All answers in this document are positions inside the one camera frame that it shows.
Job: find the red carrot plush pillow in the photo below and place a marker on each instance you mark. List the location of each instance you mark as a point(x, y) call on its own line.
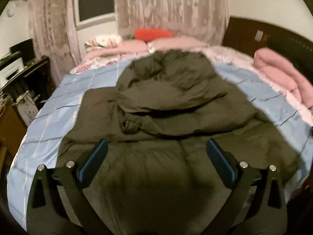
point(150, 34)

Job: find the rolled pink quilt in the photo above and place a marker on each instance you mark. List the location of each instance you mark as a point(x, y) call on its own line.
point(282, 72)

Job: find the pink pillow left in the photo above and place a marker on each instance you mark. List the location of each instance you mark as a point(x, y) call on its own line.
point(125, 47)

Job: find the pink pillow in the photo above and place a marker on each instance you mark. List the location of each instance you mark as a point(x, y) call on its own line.
point(183, 43)
point(125, 47)

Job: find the dark olive puffer jacket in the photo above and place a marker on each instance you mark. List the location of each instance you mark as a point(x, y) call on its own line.
point(157, 176)

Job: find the dark wooden headboard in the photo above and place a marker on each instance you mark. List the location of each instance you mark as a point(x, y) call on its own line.
point(247, 36)

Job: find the pink lace curtain left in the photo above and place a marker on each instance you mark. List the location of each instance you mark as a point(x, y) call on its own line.
point(52, 29)

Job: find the dark cluttered side desk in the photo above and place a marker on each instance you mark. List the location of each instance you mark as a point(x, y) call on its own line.
point(26, 80)

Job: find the pink pillow right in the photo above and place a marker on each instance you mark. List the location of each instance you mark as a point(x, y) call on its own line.
point(183, 43)

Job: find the pink cartoon print bed sheet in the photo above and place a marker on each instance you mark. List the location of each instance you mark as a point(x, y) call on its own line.
point(216, 54)

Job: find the floral white pillow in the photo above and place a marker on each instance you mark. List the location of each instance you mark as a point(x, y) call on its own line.
point(103, 41)

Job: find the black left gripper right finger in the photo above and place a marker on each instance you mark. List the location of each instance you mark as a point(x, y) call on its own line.
point(256, 204)

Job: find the pink lace curtain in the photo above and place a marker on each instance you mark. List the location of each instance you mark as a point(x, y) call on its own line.
point(52, 29)
point(205, 20)

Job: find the window with white frame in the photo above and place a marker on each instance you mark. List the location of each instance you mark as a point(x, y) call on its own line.
point(93, 12)

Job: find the light blue bed sheet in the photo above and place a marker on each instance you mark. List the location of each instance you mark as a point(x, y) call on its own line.
point(41, 142)

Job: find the pink lace curtain centre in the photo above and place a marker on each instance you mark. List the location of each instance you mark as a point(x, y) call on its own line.
point(205, 20)

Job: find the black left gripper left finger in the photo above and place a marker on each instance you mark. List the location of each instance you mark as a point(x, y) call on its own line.
point(46, 213)

